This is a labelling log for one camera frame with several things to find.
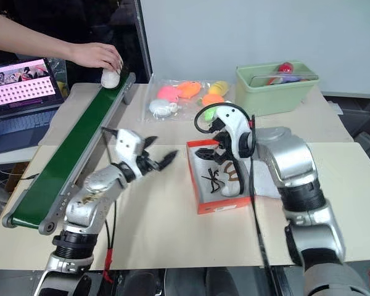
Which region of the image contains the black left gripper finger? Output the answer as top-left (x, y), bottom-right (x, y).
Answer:
top-left (142, 135), bottom-right (159, 155)
top-left (155, 149), bottom-right (179, 171)

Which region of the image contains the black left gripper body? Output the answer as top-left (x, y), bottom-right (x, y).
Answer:
top-left (134, 150), bottom-right (162, 178)

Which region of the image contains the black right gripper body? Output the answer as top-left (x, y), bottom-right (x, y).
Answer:
top-left (211, 120), bottom-right (235, 157)

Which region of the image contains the white shoe with black laces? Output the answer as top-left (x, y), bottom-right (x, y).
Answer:
top-left (200, 154), bottom-right (246, 199)

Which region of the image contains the white plush toy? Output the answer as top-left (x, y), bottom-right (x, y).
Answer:
top-left (100, 67), bottom-right (122, 90)

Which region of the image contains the orange shoebox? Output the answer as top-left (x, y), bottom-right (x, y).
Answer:
top-left (186, 139), bottom-right (257, 215)

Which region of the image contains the person's bare hand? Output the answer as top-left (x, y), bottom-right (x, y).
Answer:
top-left (70, 42), bottom-right (125, 72)

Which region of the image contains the green toy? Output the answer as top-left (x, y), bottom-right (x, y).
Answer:
top-left (203, 106), bottom-right (218, 122)

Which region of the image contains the orange round toy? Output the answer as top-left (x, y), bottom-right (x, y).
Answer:
top-left (202, 92), bottom-right (226, 107)

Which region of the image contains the pink toy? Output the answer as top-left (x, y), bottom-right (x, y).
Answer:
top-left (157, 86), bottom-right (180, 102)

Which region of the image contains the yellow toy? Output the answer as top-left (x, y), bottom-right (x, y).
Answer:
top-left (207, 80), bottom-right (229, 96)

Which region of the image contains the orange fish toy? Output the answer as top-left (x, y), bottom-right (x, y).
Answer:
top-left (176, 80), bottom-right (202, 99)

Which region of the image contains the light green plastic bin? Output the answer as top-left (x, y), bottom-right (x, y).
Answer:
top-left (235, 59), bottom-right (321, 117)

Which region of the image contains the purple toy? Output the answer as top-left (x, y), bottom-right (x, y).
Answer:
top-left (280, 73), bottom-right (300, 84)

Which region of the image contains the open laptop computer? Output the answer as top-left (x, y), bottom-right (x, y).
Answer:
top-left (0, 57), bottom-right (66, 157)

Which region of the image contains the dark clutter with red part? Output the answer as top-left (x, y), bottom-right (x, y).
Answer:
top-left (323, 95), bottom-right (370, 163)

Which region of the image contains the person's dark clothed body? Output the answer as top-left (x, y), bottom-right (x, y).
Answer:
top-left (0, 0), bottom-right (137, 84)

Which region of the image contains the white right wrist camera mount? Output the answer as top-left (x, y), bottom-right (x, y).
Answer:
top-left (215, 104), bottom-right (254, 161)

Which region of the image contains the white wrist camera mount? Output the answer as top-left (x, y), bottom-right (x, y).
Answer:
top-left (115, 128), bottom-right (147, 166)
top-left (215, 104), bottom-right (254, 161)

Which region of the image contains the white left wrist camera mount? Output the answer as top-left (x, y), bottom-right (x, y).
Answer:
top-left (115, 128), bottom-right (147, 166)

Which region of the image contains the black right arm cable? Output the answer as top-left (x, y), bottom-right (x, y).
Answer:
top-left (194, 103), bottom-right (274, 296)

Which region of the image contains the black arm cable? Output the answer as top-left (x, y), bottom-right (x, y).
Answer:
top-left (194, 103), bottom-right (274, 296)
top-left (101, 125), bottom-right (121, 283)

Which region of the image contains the green conveyor belt grey frame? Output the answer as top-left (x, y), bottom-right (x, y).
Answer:
top-left (1, 72), bottom-right (137, 237)

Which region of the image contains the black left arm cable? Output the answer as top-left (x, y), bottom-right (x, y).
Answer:
top-left (101, 125), bottom-right (121, 283)

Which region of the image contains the black vertical frame post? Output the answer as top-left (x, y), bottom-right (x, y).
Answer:
top-left (134, 0), bottom-right (154, 83)

